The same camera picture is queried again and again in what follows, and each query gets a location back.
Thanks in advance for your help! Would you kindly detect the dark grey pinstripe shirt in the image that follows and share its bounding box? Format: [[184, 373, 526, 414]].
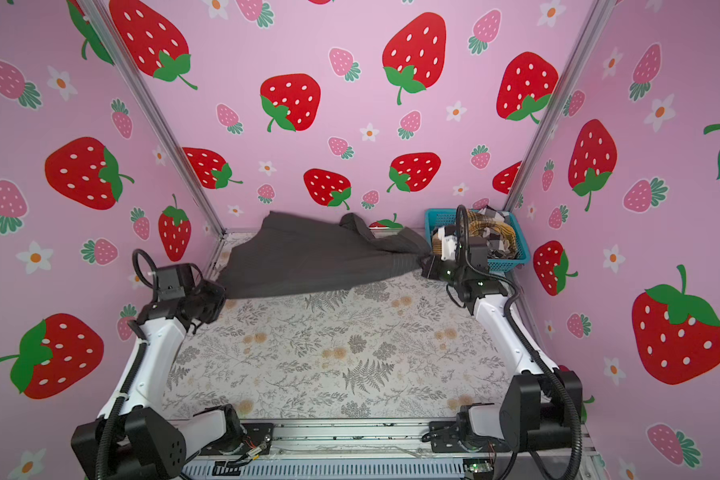
[[217, 212, 431, 299]]

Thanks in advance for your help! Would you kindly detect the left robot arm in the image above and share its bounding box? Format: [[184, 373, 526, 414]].
[[71, 280, 247, 479]]

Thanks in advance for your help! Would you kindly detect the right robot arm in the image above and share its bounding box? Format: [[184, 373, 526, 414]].
[[421, 255, 583, 456]]

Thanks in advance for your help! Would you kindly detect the yellow plaid shirt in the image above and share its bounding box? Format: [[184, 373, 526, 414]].
[[441, 207, 519, 260]]

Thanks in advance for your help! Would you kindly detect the teal plastic basket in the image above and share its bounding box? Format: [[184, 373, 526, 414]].
[[424, 207, 530, 272]]

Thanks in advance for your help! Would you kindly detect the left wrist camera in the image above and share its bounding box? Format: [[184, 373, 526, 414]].
[[155, 263, 197, 301]]

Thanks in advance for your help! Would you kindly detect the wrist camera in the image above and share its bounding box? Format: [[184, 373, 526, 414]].
[[432, 225, 490, 262], [155, 263, 197, 301]]

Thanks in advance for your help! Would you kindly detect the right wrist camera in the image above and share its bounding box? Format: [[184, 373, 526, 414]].
[[432, 225, 490, 262]]

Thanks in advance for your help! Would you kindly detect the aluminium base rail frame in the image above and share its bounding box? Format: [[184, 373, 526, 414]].
[[98, 416, 607, 480]]

